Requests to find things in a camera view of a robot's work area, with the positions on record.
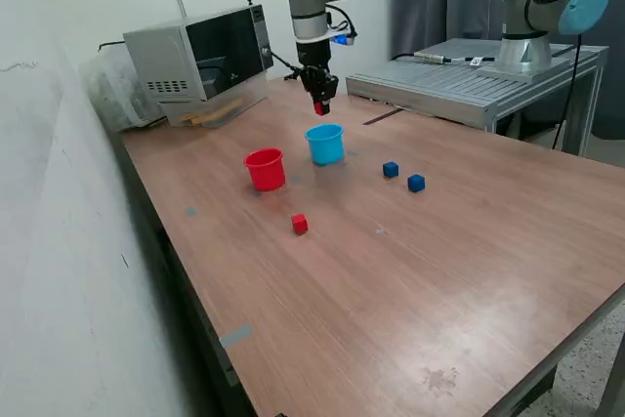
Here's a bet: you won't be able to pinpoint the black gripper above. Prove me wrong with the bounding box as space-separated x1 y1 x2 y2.
296 38 340 114

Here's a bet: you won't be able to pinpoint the aluminium robot base table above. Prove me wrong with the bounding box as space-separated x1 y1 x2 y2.
345 37 610 157

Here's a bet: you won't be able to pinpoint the blue plastic cup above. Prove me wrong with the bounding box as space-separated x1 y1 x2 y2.
304 123 346 167

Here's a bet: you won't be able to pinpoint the thin metal strip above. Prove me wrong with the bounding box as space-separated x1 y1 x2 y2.
362 107 405 126

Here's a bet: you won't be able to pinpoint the clear acrylic stand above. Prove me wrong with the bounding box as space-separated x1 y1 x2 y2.
158 69 270 130

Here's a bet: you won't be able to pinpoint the red plastic cup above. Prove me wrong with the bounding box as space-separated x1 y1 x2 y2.
243 146 286 192

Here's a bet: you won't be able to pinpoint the wooden sticks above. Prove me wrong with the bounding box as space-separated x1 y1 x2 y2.
179 98 245 128

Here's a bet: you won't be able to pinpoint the silver microwave oven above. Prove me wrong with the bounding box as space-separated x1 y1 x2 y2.
122 4 275 104

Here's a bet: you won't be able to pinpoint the grey tape strip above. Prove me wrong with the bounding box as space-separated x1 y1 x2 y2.
219 322 254 349

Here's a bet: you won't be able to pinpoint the wrist camera on white plate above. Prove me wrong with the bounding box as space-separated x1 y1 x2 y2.
329 29 359 48

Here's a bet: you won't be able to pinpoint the silver connector with cable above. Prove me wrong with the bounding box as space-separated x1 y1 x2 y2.
390 50 497 66

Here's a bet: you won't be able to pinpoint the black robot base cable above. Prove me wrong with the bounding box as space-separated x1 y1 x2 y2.
551 30 587 149

